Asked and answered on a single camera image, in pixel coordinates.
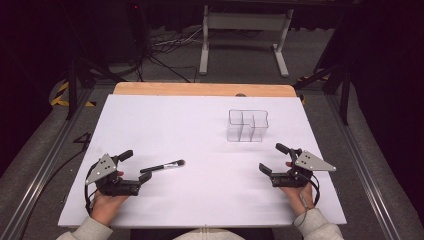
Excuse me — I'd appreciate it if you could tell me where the clear acrylic organizer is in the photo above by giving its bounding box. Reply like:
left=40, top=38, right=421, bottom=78
left=226, top=108, right=270, bottom=143

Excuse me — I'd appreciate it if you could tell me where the person's torso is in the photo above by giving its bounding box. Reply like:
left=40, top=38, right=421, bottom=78
left=172, top=227, right=247, bottom=240

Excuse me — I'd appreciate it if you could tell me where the person's left hand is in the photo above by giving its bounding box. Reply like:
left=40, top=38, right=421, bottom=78
left=90, top=170, right=130, bottom=227

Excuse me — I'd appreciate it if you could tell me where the black makeup brush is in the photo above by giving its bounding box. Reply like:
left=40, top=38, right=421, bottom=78
left=139, top=159, right=186, bottom=175

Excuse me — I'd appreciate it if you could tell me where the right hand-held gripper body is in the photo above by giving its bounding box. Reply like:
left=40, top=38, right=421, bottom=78
left=270, top=147, right=337, bottom=189

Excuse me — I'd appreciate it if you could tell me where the wooden table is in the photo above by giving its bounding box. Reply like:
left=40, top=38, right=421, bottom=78
left=112, top=81, right=298, bottom=99

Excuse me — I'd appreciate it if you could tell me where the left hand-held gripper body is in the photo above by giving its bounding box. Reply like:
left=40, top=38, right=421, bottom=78
left=84, top=153, right=142, bottom=198

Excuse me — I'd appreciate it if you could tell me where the black tower with red light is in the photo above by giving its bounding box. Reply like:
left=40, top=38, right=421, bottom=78
left=125, top=0, right=152, bottom=66

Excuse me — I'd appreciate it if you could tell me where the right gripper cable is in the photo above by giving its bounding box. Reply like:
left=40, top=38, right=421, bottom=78
left=291, top=174, right=322, bottom=228

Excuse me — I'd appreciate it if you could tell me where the black tripod stand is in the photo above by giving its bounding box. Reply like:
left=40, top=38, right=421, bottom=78
left=292, top=61, right=355, bottom=127
left=65, top=54, right=129, bottom=122

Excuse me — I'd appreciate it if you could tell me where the aluminium floor rail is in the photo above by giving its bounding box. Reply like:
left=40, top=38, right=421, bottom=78
left=324, top=93, right=403, bottom=240
left=0, top=87, right=96, bottom=240

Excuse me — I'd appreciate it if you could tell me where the yellow black hazard tape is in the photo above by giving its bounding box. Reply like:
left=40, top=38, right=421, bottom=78
left=49, top=80, right=98, bottom=108

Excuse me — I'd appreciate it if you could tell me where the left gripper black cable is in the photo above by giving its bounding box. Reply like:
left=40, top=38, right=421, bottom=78
left=83, top=164, right=100, bottom=216

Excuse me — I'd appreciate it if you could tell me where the bundle of floor cables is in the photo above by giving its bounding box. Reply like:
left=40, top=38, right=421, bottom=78
left=149, top=25, right=205, bottom=56

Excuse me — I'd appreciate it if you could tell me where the white metal stand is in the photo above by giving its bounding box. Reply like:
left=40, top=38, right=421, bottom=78
left=198, top=4, right=295, bottom=79

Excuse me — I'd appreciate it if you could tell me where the person's right hand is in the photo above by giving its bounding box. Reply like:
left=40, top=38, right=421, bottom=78
left=279, top=161, right=316, bottom=218

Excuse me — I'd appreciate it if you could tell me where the black floor cable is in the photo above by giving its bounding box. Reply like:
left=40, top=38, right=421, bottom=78
left=18, top=132, right=93, bottom=240

